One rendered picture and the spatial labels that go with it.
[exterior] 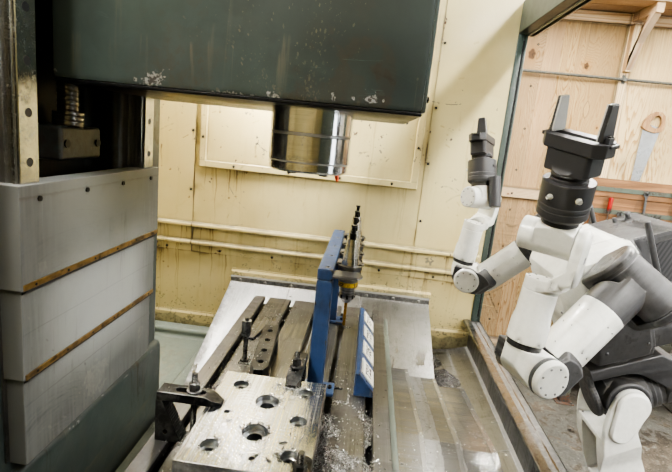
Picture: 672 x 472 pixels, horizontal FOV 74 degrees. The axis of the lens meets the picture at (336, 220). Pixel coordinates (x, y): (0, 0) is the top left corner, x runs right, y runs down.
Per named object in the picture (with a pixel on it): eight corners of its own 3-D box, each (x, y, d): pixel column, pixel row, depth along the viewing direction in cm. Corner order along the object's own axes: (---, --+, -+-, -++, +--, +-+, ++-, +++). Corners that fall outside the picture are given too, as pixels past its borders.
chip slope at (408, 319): (421, 353, 201) (429, 298, 197) (446, 464, 133) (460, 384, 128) (228, 328, 207) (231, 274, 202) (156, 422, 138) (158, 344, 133)
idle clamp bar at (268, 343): (278, 345, 136) (280, 325, 135) (266, 394, 111) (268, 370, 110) (262, 344, 136) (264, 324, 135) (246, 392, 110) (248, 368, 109)
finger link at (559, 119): (559, 96, 76) (552, 132, 79) (572, 94, 77) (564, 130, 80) (551, 94, 77) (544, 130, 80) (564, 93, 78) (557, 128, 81)
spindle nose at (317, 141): (281, 164, 99) (285, 108, 97) (352, 172, 97) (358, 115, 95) (256, 168, 84) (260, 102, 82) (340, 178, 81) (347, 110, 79)
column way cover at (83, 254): (155, 348, 127) (160, 167, 117) (29, 471, 80) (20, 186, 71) (138, 346, 127) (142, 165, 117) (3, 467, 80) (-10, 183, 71)
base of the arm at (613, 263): (628, 333, 98) (666, 297, 98) (658, 339, 85) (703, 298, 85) (573, 282, 101) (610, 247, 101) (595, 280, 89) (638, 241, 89)
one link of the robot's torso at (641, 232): (642, 307, 132) (617, 192, 126) (733, 365, 98) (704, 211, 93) (540, 332, 136) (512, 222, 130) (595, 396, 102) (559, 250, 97)
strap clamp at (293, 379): (304, 392, 113) (309, 337, 110) (295, 425, 100) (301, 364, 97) (291, 390, 113) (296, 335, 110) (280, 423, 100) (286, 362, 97)
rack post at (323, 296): (334, 386, 117) (346, 278, 112) (332, 397, 112) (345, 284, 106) (296, 380, 118) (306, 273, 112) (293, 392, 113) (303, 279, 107)
